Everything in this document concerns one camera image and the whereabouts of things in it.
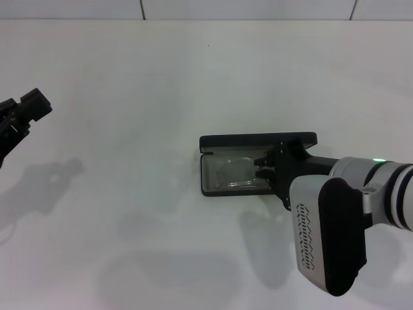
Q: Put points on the clear plastic glasses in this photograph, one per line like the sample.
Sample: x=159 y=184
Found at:
x=238 y=168

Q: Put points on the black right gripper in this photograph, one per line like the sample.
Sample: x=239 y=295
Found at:
x=297 y=163

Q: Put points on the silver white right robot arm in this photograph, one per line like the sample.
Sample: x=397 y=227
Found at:
x=387 y=190

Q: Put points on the white black wrist camera box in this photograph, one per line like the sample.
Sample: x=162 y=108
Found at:
x=338 y=239

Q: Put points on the black glasses case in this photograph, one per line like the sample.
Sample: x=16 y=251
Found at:
x=232 y=140

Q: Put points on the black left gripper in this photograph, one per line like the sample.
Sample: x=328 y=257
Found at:
x=4 y=145

